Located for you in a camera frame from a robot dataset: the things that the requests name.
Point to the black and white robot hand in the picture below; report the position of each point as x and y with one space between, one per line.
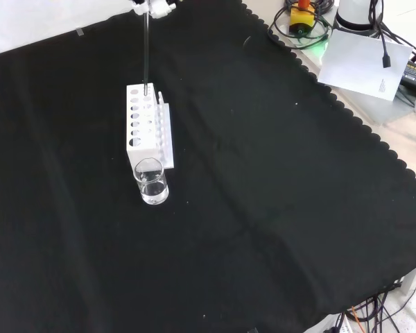
156 8

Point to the white test tube rack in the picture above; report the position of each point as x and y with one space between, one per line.
142 152

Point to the clear glass rod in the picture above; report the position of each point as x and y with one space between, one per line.
146 52

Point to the pale board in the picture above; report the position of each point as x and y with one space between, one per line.
353 62

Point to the black bench cloth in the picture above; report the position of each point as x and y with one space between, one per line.
263 208

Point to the clear cloth clip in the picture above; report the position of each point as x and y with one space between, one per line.
80 32

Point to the clear plastic plate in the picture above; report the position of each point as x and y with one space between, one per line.
385 111

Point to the white table bracket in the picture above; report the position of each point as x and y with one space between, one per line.
412 279

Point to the yellow stop button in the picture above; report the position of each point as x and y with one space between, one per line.
301 17

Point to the glass beaker with water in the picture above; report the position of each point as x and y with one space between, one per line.
154 194

